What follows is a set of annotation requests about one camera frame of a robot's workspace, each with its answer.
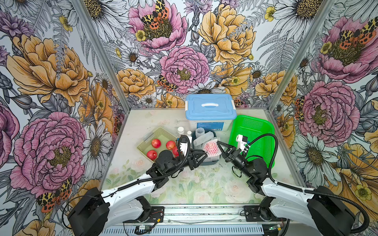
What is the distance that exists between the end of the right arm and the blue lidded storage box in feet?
0.93

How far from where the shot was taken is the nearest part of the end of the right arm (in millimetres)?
651

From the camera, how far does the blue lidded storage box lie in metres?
0.97
